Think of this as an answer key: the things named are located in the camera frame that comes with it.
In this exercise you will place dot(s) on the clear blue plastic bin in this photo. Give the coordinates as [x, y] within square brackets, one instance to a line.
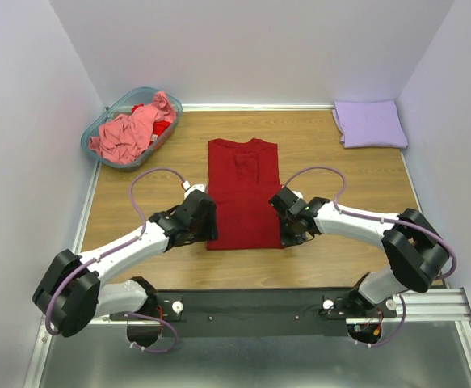
[124, 105]

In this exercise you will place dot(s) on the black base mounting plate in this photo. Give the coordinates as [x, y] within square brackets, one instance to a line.
[258, 312]

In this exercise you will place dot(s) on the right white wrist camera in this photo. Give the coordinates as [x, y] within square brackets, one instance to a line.
[298, 194]

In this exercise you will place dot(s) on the folded lavender t shirt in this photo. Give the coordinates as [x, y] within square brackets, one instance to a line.
[367, 125]

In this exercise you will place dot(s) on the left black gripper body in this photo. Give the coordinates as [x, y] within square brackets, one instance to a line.
[206, 230]

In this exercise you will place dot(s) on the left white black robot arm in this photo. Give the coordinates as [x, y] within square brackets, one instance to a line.
[76, 287]

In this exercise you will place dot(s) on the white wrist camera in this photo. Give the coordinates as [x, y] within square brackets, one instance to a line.
[298, 194]
[190, 188]

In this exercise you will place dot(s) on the pink t shirt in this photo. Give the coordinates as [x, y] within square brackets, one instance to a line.
[124, 139]

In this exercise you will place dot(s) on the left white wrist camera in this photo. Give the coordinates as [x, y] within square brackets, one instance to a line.
[190, 188]

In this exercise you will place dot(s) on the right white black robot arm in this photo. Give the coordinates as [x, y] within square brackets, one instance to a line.
[415, 252]

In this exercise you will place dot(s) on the dark red t shirt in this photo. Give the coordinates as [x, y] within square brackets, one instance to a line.
[242, 178]

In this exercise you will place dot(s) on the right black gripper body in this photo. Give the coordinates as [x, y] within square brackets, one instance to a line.
[289, 234]

